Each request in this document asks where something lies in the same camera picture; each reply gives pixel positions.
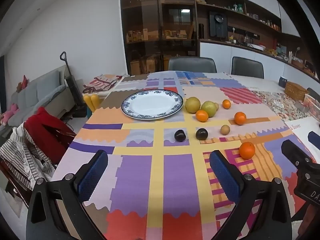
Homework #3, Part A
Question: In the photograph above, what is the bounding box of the red striped folded cloth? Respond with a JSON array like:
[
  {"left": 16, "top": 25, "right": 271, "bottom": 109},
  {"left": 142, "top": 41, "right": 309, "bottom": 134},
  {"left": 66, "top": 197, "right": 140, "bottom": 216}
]
[{"left": 83, "top": 74, "right": 129, "bottom": 94}]

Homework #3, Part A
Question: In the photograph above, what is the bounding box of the grey sofa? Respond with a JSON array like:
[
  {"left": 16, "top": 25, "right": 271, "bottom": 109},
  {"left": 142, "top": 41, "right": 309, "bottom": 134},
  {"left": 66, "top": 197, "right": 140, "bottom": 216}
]
[{"left": 0, "top": 65, "right": 84, "bottom": 130}]

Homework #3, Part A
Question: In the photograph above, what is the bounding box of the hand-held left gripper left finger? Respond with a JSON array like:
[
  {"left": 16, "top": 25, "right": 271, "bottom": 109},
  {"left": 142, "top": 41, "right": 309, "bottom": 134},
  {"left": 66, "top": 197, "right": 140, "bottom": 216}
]
[{"left": 26, "top": 150, "right": 109, "bottom": 240}]

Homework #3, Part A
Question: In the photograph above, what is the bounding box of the dark glass cabinet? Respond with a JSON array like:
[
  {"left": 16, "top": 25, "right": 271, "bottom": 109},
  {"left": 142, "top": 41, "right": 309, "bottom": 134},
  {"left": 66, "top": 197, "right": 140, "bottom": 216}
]
[{"left": 119, "top": 0, "right": 199, "bottom": 75}]

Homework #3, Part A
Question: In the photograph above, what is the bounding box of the grey striped cloth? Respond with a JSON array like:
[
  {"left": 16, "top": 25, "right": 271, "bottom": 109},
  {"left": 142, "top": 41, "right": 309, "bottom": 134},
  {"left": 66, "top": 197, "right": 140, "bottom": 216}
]
[{"left": 0, "top": 122, "right": 59, "bottom": 190}]

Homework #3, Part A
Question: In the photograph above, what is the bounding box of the black wall appliance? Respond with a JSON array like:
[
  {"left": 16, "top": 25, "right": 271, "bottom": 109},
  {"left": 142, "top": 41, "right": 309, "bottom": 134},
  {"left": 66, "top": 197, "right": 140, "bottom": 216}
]
[{"left": 209, "top": 11, "right": 228, "bottom": 37}]

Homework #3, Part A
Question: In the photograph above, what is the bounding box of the black upright vacuum cleaner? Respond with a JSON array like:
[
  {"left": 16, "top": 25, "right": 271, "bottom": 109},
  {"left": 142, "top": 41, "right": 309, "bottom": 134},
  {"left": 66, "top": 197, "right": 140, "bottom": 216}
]
[{"left": 60, "top": 51, "right": 87, "bottom": 118}]

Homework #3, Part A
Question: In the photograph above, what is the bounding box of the pink plastic basket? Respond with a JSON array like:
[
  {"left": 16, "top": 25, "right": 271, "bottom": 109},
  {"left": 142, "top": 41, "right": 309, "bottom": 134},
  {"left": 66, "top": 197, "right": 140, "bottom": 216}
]
[{"left": 304, "top": 94, "right": 320, "bottom": 119}]

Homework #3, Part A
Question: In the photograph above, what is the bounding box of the green pear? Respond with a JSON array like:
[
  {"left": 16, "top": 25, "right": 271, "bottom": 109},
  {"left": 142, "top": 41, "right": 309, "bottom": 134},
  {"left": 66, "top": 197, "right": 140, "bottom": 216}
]
[{"left": 201, "top": 101, "right": 217, "bottom": 118}]

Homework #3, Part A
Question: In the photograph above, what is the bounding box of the grey chair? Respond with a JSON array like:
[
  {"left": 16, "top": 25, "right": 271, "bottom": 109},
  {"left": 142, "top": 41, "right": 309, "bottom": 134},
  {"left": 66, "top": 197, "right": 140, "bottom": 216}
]
[
  {"left": 168, "top": 57, "right": 217, "bottom": 73},
  {"left": 230, "top": 56, "right": 265, "bottom": 79}
]

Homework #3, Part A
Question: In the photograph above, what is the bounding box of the wicker basket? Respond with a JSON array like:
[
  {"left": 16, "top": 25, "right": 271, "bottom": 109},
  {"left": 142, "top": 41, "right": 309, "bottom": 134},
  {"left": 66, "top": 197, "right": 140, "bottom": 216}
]
[{"left": 284, "top": 81, "right": 310, "bottom": 101}]

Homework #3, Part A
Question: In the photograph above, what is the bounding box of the blue rimmed white plate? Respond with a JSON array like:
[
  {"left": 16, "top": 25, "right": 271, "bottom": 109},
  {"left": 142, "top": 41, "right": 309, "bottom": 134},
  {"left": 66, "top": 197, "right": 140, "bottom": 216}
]
[{"left": 121, "top": 89, "right": 184, "bottom": 121}]

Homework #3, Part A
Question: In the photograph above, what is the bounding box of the pink plush toy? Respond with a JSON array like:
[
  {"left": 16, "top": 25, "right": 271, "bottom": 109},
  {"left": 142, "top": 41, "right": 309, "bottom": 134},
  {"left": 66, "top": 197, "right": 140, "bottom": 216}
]
[{"left": 0, "top": 104, "right": 20, "bottom": 126}]

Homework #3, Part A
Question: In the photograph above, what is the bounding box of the dark plum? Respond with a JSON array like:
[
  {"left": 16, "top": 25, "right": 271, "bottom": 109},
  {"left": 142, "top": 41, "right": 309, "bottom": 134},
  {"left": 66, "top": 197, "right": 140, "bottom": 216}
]
[
  {"left": 195, "top": 128, "right": 209, "bottom": 141},
  {"left": 174, "top": 129, "right": 187, "bottom": 142}
]

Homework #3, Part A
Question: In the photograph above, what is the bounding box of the yellow pear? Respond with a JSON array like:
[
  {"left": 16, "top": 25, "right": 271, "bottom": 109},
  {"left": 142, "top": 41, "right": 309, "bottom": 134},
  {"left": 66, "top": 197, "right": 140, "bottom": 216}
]
[{"left": 185, "top": 97, "right": 201, "bottom": 114}]

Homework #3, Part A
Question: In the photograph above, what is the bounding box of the red plush toy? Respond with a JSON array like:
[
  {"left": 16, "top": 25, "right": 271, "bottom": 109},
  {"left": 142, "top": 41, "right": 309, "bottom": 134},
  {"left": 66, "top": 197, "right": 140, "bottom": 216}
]
[{"left": 16, "top": 75, "right": 30, "bottom": 92}]

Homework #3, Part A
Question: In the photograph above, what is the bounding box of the colourful patchwork tablecloth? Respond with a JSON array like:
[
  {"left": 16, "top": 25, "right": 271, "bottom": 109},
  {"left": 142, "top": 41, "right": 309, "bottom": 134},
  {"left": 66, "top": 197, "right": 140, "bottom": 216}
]
[{"left": 51, "top": 70, "right": 317, "bottom": 240}]

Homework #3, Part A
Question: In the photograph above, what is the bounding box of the wooden wall shelf unit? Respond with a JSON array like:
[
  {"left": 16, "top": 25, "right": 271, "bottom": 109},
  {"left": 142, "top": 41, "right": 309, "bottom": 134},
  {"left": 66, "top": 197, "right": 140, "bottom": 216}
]
[{"left": 192, "top": 0, "right": 320, "bottom": 80}]

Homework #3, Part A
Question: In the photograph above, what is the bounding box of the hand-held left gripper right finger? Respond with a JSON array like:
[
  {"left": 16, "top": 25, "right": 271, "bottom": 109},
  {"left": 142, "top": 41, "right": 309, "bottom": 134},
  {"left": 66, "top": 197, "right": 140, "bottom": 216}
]
[{"left": 209, "top": 150, "right": 293, "bottom": 240}]

